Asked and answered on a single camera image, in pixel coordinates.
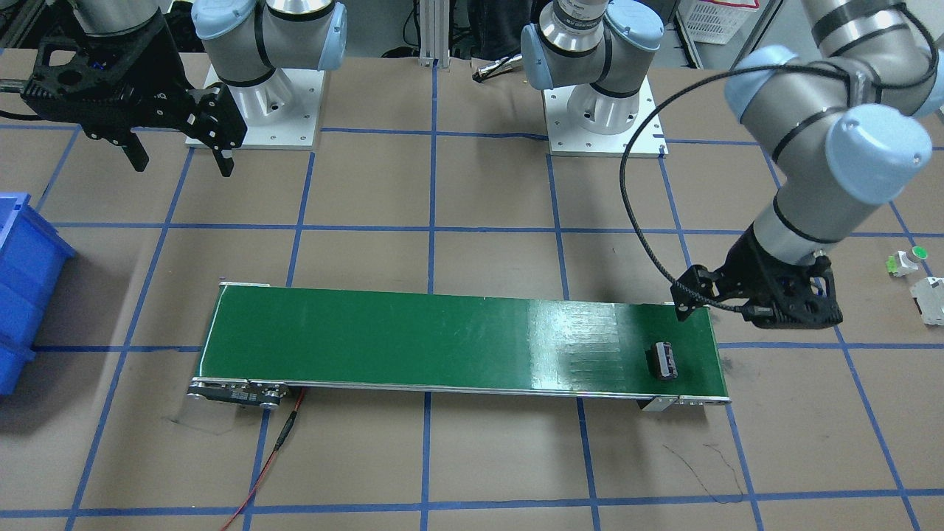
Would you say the white red circuit breaker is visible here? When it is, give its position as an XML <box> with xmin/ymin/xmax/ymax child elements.
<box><xmin>909</xmin><ymin>277</ymin><xmax>943</xmax><ymax>326</ymax></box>

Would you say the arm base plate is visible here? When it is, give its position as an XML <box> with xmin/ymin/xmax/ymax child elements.
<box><xmin>542</xmin><ymin>77</ymin><xmax>669</xmax><ymax>158</ymax></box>
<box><xmin>232</xmin><ymin>69</ymin><xmax>326</xmax><ymax>150</ymax></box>

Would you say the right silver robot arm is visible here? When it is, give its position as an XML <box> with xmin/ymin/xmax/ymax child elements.
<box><xmin>2</xmin><ymin>1</ymin><xmax>348</xmax><ymax>177</ymax></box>

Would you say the black capacitor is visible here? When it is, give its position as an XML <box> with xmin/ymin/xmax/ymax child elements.
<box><xmin>645</xmin><ymin>341</ymin><xmax>679</xmax><ymax>382</ymax></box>

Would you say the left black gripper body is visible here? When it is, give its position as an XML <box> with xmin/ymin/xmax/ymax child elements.
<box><xmin>670</xmin><ymin>228</ymin><xmax>843</xmax><ymax>329</ymax></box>

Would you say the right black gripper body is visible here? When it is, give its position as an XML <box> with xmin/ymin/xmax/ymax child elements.
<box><xmin>21</xmin><ymin>11</ymin><xmax>247</xmax><ymax>151</ymax></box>

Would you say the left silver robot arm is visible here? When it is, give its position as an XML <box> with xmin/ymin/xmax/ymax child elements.
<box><xmin>520</xmin><ymin>1</ymin><xmax>942</xmax><ymax>330</ymax></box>

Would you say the aluminium frame post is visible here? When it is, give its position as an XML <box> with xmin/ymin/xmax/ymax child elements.
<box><xmin>418</xmin><ymin>0</ymin><xmax>452</xmax><ymax>69</ymax></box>

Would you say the blue plastic bin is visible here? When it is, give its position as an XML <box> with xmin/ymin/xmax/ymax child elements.
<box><xmin>1</xmin><ymin>192</ymin><xmax>74</xmax><ymax>395</ymax></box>

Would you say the green push button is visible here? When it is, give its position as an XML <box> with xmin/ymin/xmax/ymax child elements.
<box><xmin>886</xmin><ymin>246</ymin><xmax>929</xmax><ymax>277</ymax></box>

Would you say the green conveyor belt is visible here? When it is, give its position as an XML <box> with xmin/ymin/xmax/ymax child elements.
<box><xmin>188</xmin><ymin>282</ymin><xmax>731</xmax><ymax>411</ymax></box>

